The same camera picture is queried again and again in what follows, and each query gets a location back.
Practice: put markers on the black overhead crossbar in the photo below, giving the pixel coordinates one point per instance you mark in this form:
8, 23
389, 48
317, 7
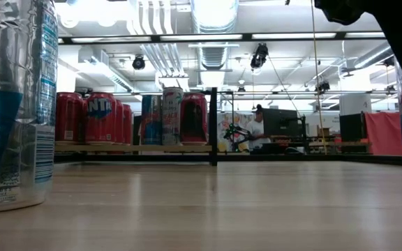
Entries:
340, 35

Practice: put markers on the Celsius Peach Vibe can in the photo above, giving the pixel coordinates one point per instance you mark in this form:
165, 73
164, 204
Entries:
172, 122

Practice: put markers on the red soda can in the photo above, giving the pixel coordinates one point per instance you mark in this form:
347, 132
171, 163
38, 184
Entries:
194, 118

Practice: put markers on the black hanging spotlight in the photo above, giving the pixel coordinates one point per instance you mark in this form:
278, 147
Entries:
259, 55

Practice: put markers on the red Coca-Cola Zero can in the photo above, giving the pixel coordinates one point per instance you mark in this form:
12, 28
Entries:
69, 118

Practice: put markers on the person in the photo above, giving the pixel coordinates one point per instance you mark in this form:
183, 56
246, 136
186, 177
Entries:
258, 130

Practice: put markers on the black monitor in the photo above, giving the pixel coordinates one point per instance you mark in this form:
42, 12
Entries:
281, 122

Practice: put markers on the red Fanta strawberry can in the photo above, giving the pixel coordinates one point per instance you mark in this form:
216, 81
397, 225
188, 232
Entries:
119, 122
100, 122

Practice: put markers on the floral poster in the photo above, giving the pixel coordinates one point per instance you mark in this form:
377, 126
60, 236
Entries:
243, 120

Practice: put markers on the wooden shelf dark frame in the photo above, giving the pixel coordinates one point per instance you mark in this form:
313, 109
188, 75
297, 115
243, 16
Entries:
134, 148

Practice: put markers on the white cylindrical tank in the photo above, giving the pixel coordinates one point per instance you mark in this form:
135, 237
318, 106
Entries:
354, 104

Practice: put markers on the black hanging camera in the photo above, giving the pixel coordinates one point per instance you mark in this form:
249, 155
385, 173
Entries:
138, 63
323, 86
389, 62

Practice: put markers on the wooden workbench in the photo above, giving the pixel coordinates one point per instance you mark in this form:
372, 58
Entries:
326, 143

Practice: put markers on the black cabinet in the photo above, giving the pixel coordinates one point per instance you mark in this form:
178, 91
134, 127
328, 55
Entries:
351, 127

